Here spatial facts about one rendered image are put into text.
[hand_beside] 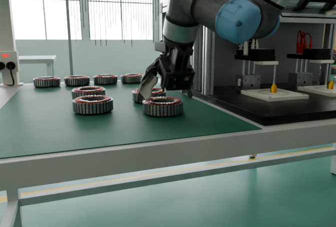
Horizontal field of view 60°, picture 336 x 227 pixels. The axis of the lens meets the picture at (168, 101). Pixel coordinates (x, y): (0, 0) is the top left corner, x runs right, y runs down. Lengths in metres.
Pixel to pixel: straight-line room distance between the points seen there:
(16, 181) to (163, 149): 0.26
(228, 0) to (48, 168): 0.43
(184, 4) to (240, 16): 0.12
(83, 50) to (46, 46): 0.80
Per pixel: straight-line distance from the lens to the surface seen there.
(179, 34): 0.62
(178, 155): 0.60
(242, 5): 0.53
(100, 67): 7.24
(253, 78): 1.11
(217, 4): 0.54
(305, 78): 1.26
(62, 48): 7.18
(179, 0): 0.59
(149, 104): 0.77
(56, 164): 0.56
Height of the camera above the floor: 0.94
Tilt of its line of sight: 12 degrees down
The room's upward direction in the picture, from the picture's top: straight up
